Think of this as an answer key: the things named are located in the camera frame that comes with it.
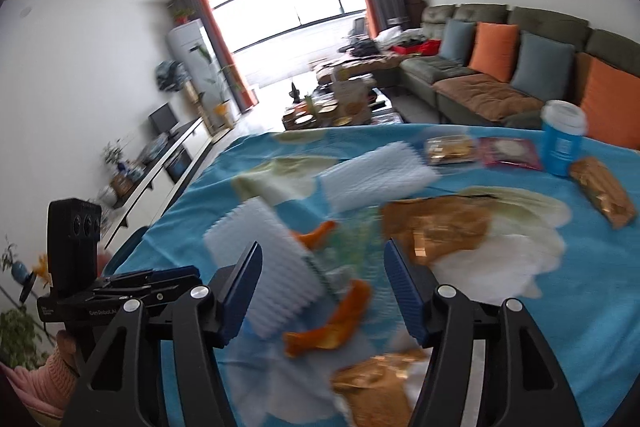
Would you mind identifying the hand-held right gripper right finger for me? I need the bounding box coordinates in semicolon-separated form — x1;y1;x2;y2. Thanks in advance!
384;237;586;427

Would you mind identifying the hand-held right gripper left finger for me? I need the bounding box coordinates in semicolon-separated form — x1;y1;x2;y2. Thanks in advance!
60;241;264;427

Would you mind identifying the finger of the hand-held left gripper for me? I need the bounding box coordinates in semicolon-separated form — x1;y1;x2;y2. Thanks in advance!
102;267;198;286
95;276;205;309

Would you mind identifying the large orange peel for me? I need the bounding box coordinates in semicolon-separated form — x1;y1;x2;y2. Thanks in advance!
282;279;373;358

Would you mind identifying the gold foil wrapper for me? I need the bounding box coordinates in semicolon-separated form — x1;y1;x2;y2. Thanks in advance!
570;157;637;229
331;351;431;427
381;196;493;268

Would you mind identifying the person's left forearm pink sleeve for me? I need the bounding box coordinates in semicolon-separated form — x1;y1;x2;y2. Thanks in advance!
0;351;80;422

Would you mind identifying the person's left hand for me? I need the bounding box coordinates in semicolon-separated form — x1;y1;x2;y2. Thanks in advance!
56;331;81;378

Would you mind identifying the white foam fruit net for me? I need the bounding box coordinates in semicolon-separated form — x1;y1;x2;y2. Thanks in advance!
203;197;328;340
320;141;441;212

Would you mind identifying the blue vase with flower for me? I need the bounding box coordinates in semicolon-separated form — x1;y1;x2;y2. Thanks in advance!
0;234;51;304

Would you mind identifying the small orange peel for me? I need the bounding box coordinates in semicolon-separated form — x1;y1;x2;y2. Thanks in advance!
292;221;337;253

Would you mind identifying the small potted plant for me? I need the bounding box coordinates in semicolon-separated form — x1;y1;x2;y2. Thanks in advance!
102;139;127;168

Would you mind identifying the green floor plant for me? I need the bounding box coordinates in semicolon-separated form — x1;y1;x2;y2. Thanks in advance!
0;307;51;369

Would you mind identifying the white tv cabinet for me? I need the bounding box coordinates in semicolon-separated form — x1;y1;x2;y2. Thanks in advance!
100;114;236;253

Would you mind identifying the clear plastic snack box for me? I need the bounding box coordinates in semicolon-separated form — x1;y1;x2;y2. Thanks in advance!
424;134;477;166

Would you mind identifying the black monitor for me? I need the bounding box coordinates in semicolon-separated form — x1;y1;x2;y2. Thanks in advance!
149;103;180;136

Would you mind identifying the blue printed blanket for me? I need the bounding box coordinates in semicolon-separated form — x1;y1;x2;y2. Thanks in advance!
107;122;640;427

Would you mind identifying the red snack packet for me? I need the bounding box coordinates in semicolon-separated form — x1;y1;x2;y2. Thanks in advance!
477;138;544;171

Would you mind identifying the blue bundle on stand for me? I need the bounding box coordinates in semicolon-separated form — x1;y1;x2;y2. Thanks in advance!
155;59;188;92

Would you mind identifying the group of jars on table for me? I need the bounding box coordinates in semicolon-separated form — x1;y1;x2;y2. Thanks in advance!
280;79;406;131

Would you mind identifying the tall leafy plant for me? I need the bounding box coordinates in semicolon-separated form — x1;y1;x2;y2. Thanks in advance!
196;47;234;118

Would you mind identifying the brown seat mat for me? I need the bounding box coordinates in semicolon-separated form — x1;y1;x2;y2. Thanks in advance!
432;73;543;122

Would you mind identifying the white standing air conditioner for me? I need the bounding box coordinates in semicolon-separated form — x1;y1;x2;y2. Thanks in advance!
167;19;236;128

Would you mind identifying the blue cup with white lid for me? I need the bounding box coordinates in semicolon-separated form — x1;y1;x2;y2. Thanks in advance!
540;99;588;178

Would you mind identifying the green sofa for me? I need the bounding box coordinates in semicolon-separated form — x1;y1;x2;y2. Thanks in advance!
397;3;640;148

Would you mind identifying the wooden tea table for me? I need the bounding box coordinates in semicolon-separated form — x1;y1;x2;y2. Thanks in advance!
310;57;401;88

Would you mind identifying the red bag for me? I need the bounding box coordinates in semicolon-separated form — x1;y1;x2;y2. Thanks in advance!
392;39;443;56

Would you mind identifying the grey-blue cushion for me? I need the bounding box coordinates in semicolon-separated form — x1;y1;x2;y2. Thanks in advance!
439;19;476;66
510;33;576;102

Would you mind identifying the orange cushion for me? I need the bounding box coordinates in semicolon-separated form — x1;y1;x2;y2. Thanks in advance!
580;57;640;148
467;22;519;82

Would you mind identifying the black office chair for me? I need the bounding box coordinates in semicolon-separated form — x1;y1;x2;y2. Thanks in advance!
350;18;373;42

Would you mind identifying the large window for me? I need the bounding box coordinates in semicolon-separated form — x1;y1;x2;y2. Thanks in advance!
204;0;367;55

